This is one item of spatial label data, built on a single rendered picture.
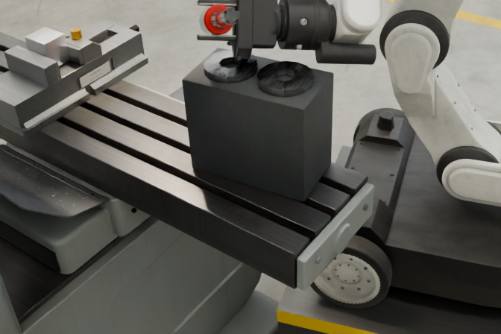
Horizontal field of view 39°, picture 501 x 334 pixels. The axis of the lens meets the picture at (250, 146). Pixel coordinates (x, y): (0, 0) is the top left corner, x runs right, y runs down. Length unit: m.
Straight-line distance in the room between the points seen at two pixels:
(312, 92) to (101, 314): 0.67
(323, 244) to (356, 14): 0.37
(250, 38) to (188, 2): 2.97
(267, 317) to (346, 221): 0.83
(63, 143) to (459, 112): 0.84
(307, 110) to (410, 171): 0.81
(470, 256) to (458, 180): 0.17
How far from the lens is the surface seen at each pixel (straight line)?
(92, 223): 1.38
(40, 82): 1.46
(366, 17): 1.17
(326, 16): 1.17
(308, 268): 1.13
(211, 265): 1.78
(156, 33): 3.81
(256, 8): 1.15
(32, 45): 1.49
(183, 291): 1.73
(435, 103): 1.61
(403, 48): 1.50
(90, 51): 1.50
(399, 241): 1.67
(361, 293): 1.72
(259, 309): 2.00
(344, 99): 3.17
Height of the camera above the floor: 1.72
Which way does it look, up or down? 36 degrees down
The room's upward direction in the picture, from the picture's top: 3 degrees counter-clockwise
